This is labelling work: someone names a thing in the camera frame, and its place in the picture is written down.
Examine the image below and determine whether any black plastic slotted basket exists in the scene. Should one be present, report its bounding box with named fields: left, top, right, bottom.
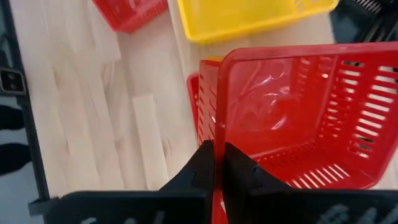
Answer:
left=329, top=0, right=398, bottom=44

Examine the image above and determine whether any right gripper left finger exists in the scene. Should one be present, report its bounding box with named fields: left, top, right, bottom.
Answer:
left=27, top=139, right=215, bottom=224

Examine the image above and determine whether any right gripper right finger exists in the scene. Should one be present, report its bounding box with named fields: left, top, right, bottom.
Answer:
left=223, top=142, right=398, bottom=224

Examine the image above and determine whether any black aluminium table frame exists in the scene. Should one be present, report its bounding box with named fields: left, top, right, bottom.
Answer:
left=0, top=0, right=50, bottom=200

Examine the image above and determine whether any red plastic slotted basket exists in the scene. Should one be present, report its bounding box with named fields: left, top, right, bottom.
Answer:
left=186, top=58, right=218, bottom=147
left=211, top=42, right=398, bottom=224
left=91, top=0, right=169, bottom=34

